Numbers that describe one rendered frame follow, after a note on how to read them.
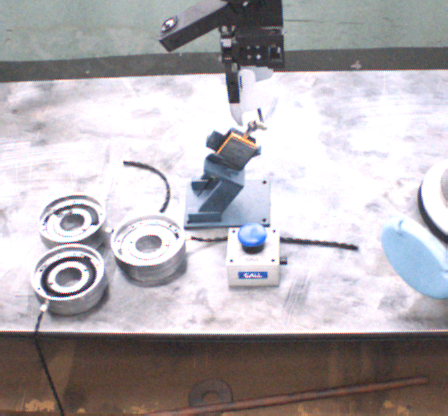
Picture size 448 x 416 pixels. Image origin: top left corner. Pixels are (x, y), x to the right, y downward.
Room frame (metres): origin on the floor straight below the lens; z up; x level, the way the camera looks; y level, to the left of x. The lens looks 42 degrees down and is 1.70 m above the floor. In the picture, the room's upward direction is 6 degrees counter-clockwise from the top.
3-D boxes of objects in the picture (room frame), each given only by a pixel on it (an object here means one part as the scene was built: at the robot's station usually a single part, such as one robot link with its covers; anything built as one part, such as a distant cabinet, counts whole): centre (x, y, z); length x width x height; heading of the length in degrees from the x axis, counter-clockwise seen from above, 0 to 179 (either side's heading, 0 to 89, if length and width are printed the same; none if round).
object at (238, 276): (0.84, -0.04, 0.82); 0.08 x 0.07 x 0.05; 82
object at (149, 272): (0.88, 0.11, 0.82); 0.10 x 0.10 x 0.04
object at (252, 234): (0.84, -0.04, 0.85); 0.04 x 0.04 x 0.05
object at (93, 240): (0.94, 0.22, 0.82); 0.10 x 0.10 x 0.04
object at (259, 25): (0.97, -0.06, 1.12); 0.09 x 0.08 x 0.12; 84
